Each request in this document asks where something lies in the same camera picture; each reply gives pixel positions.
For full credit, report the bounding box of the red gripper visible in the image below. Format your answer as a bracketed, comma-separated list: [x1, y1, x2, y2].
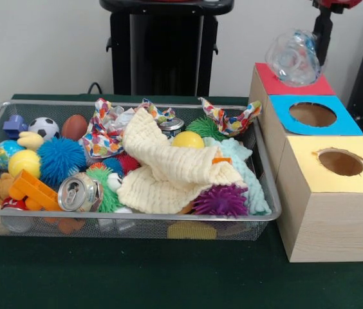
[312, 0, 363, 67]

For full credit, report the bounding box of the crushed bottle with blue label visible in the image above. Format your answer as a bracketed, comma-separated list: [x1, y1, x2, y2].
[264, 28, 322, 87]

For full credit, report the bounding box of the colourful polka dot cloth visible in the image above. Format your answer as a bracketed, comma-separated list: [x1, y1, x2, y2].
[198, 97, 263, 136]

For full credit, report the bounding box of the light blue waffle cloth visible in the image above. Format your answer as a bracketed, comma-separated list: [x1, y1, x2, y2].
[202, 136, 272, 216]

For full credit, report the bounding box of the cream waffle cloth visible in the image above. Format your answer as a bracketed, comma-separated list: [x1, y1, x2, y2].
[116, 108, 247, 215]

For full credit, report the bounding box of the wooden box with three holes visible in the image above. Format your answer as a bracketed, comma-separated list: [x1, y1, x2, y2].
[247, 62, 363, 263]

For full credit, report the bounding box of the purple spiky rubber ball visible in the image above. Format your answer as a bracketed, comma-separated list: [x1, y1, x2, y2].
[191, 183, 250, 219]

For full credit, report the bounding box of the colourful heart print cloth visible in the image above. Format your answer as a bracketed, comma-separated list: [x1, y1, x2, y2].
[83, 98, 127, 158]

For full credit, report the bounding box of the green spiky rubber ball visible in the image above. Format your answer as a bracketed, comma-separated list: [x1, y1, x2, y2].
[86, 166, 125, 214]

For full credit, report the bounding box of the blue spiky rubber ball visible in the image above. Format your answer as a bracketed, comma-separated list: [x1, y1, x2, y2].
[37, 136, 88, 187]

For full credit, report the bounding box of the crushed silver drink can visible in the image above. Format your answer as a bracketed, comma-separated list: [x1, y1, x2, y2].
[57, 175, 104, 212]

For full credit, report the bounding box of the plain yellow ball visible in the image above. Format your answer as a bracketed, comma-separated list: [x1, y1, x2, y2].
[7, 149, 42, 180]

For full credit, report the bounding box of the long orange building brick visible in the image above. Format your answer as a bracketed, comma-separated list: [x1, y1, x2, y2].
[7, 169, 63, 212]

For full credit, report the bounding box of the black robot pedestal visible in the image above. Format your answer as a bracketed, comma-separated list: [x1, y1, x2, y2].
[99, 0, 236, 97]

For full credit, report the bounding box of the black cable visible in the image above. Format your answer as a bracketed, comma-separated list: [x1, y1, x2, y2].
[86, 82, 115, 96]

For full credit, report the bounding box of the shallow wire mesh bin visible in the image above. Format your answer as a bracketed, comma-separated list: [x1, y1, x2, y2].
[0, 99, 281, 241]

